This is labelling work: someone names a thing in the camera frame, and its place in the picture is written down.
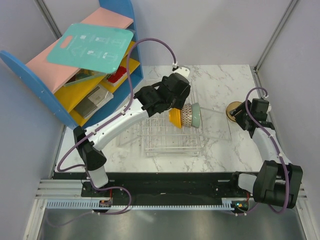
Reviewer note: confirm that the mint green bowl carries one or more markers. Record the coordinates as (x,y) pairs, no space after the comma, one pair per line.
(196,115)

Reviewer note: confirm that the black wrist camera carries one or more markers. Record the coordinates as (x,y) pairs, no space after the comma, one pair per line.
(259,108)
(176,84)

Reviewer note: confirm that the blue pink yellow shelf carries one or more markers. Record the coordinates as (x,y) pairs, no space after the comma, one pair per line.
(47,80)

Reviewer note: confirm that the orange yellow bowl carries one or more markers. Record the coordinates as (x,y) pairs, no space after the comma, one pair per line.
(175,117)

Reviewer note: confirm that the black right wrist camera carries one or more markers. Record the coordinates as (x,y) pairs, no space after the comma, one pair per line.
(259,108)

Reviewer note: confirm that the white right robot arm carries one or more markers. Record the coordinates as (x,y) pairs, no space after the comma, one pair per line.
(278,181)

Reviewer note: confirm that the red white box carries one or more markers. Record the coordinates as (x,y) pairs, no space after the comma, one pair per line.
(118,77)

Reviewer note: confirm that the white wire dish rack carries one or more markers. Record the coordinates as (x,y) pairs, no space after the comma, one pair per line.
(157,136)

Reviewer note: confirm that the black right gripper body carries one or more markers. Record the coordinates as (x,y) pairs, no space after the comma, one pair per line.
(242,118)

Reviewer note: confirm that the purple scale pattern bowl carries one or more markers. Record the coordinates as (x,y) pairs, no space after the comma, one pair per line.
(186,115)

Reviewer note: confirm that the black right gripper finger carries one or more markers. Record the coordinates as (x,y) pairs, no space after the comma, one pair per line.
(243,108)
(234,117)

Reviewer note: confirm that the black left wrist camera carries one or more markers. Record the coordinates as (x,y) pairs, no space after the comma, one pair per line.
(176,84)

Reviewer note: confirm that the grey setup guide booklet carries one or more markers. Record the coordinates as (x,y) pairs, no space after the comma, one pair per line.
(93,101)

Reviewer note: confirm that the cream bowl with bird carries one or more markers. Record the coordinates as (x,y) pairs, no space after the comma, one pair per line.
(230,108)

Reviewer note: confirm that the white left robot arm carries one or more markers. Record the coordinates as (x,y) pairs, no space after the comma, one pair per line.
(91,140)

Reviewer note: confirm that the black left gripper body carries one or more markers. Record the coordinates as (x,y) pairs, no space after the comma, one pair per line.
(177,102)

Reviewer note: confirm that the white slotted cable duct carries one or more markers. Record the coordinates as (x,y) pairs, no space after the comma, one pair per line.
(88,204)

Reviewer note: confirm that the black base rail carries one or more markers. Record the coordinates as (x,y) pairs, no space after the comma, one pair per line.
(193,188)

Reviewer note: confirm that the green book under board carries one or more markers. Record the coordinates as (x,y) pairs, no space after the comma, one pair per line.
(83,75)

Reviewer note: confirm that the teal cutting board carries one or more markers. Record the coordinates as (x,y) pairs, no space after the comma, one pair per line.
(91,47)

